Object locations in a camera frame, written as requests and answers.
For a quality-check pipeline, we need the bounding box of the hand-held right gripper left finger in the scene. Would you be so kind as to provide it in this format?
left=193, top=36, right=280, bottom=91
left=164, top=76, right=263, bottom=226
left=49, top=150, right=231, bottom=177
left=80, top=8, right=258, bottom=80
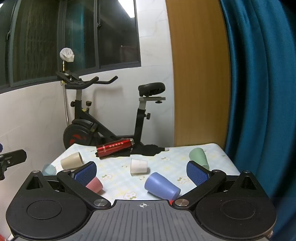
left=22, top=161, right=111, bottom=210

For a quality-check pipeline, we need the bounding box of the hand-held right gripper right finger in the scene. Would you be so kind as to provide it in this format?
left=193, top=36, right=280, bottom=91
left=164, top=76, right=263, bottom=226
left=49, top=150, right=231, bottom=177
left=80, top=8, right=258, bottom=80
left=173, top=161, right=266, bottom=208

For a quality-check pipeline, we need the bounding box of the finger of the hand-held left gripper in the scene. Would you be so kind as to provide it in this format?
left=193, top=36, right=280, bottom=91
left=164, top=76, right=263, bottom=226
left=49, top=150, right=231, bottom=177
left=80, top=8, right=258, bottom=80
left=0, top=149, right=27, bottom=181

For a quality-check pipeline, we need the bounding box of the pink cup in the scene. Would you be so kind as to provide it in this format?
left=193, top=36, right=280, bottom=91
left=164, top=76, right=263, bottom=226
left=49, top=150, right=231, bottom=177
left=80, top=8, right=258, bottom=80
left=85, top=177, right=105, bottom=194

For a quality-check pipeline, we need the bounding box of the green cup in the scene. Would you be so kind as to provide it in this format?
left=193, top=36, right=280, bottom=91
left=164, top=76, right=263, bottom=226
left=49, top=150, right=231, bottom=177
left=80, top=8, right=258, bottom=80
left=189, top=148, right=210, bottom=170

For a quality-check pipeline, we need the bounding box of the beige cup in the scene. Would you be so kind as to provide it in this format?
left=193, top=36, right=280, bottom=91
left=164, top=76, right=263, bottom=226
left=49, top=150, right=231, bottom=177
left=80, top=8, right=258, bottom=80
left=60, top=152, right=84, bottom=169

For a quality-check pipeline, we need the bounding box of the light blue cup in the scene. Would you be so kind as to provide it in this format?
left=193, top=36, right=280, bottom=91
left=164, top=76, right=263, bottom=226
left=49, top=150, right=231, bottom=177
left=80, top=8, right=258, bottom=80
left=42, top=164, right=57, bottom=176

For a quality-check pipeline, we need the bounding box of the periwinkle blue cup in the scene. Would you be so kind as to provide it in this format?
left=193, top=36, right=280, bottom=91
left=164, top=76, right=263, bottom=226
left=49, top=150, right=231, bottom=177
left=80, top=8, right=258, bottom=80
left=144, top=172, right=181, bottom=200

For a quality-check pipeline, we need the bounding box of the white cup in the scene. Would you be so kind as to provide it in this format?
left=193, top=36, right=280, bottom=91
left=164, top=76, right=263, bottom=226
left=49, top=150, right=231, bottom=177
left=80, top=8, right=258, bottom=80
left=130, top=158, right=148, bottom=175

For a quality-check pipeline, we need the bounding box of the floral checked tablecloth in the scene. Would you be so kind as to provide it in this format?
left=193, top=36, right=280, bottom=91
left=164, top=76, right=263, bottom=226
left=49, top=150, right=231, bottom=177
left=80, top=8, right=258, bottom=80
left=42, top=142, right=242, bottom=209

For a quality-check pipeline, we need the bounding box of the red metal bottle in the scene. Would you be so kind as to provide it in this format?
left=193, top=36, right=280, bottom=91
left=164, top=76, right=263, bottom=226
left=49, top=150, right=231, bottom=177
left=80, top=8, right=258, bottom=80
left=96, top=138, right=134, bottom=159

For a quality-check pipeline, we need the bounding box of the black cloth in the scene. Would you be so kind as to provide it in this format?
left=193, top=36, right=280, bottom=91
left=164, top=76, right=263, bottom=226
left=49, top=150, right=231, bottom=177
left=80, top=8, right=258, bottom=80
left=111, top=144, right=170, bottom=157

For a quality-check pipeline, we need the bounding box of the black exercise bike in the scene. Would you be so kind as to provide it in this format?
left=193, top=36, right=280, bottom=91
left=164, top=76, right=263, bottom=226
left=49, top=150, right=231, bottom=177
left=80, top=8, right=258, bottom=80
left=56, top=71, right=170, bottom=153

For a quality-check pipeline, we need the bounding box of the wooden panel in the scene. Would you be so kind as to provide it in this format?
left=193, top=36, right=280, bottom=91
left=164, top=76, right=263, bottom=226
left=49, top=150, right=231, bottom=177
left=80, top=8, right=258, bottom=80
left=165, top=0, right=232, bottom=149

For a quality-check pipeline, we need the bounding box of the teal curtain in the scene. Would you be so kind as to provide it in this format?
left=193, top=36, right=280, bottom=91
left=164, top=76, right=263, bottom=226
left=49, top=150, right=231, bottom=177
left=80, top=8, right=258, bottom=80
left=218, top=0, right=296, bottom=241

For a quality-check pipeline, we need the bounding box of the white wrapped tap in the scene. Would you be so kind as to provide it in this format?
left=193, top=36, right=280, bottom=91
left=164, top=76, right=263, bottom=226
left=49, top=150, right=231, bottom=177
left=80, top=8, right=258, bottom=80
left=60, top=47, right=75, bottom=72

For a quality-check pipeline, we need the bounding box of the dark framed window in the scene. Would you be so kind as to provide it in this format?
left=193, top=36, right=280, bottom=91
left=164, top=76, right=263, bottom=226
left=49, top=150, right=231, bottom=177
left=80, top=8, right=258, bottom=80
left=0, top=0, right=141, bottom=88

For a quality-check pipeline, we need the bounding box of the metal hose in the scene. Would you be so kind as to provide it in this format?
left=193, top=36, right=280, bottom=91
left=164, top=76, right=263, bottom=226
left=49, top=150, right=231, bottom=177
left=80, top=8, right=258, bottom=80
left=60, top=80, right=69, bottom=127

